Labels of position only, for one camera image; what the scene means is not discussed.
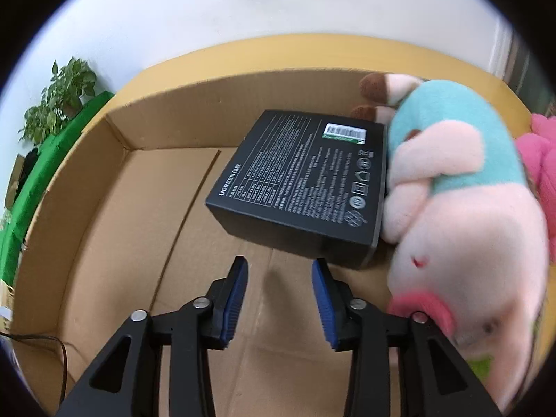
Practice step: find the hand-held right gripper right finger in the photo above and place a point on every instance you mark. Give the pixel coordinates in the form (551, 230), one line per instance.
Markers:
(323, 302)

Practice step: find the black product box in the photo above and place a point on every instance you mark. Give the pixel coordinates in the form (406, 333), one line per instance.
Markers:
(299, 191)

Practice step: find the brown cardboard box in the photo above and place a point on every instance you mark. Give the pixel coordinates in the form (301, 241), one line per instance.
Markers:
(143, 226)

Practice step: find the green cloth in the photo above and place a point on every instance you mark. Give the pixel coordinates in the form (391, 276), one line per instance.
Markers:
(39, 173)

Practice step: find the green potted plant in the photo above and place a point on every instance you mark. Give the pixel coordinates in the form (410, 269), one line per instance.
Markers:
(58, 95)

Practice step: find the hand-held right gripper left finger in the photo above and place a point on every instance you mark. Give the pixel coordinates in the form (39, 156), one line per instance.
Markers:
(232, 302)

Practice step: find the pink pig plush toy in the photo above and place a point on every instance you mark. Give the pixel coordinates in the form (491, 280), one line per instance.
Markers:
(460, 226)

